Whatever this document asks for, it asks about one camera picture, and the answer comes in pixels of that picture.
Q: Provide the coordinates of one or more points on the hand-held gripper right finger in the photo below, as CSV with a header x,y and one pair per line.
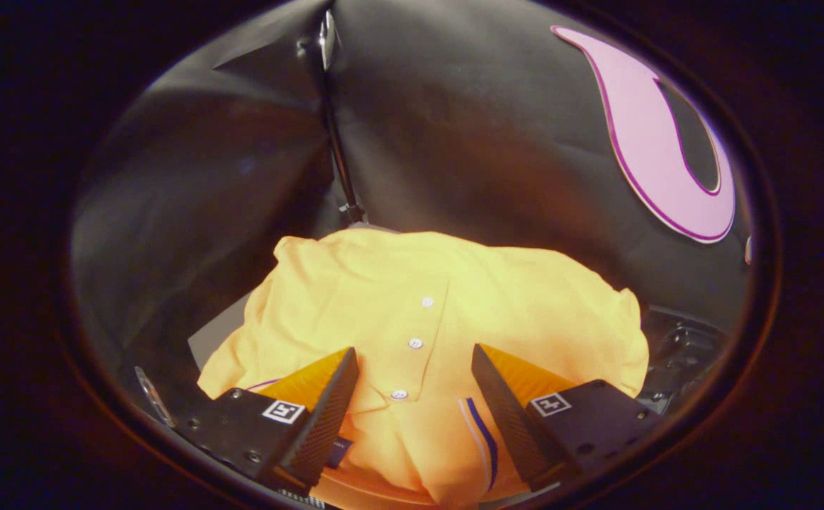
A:
x,y
507,425

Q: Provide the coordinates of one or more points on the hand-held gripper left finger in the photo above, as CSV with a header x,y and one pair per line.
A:
x,y
326,425

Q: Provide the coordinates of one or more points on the orange polo shirt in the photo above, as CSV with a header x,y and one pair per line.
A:
x,y
419,283

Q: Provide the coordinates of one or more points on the dark washing machine lid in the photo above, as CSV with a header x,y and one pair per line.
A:
x,y
688,354

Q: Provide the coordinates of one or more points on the black backdrop cloth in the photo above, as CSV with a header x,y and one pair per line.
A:
x,y
468,142

